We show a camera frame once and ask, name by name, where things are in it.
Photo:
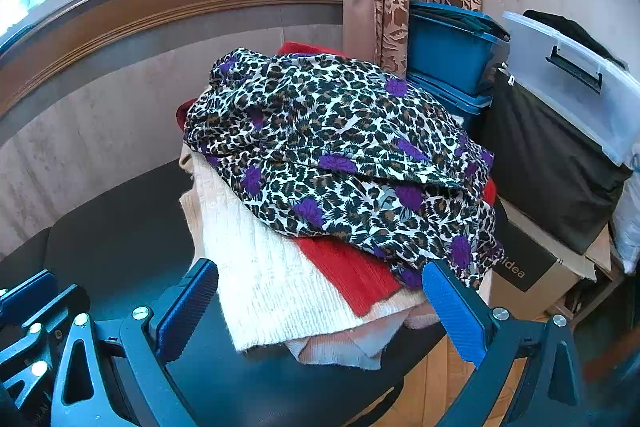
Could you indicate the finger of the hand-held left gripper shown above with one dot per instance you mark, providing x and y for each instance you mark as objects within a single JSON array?
[{"x": 30, "y": 292}]

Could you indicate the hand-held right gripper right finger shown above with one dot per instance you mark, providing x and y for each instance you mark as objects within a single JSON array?
[{"x": 450, "y": 312}]

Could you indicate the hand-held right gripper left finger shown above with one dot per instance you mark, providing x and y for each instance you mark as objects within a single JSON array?
[{"x": 185, "y": 312}]

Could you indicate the leopard print garment purple flowers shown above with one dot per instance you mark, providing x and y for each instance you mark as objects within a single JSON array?
[{"x": 325, "y": 147}]

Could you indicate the cream knit sweater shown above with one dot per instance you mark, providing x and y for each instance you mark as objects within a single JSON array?
[{"x": 260, "y": 267}]

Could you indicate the dark grey sofa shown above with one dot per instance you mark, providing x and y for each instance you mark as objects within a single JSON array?
[{"x": 125, "y": 232}]

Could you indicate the cardboard box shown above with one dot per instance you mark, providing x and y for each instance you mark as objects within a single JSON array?
[{"x": 545, "y": 267}]

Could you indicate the red knit sweater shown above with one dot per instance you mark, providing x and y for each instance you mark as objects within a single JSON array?
[{"x": 345, "y": 267}]

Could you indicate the pink garment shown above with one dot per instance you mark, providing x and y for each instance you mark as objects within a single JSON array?
[{"x": 340, "y": 347}]

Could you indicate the black fabric case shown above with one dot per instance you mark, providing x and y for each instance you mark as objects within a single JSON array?
[{"x": 540, "y": 167}]

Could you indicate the white plastic bag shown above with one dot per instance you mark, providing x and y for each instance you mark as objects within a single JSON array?
[{"x": 630, "y": 217}]

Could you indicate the blue plastic storage bin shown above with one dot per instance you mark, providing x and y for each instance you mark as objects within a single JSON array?
[
  {"x": 445, "y": 52},
  {"x": 465, "y": 103}
]

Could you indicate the clear plastic storage box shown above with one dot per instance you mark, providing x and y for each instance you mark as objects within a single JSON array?
[{"x": 550, "y": 77}]

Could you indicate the black cloth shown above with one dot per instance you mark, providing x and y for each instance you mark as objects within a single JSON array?
[{"x": 570, "y": 29}]

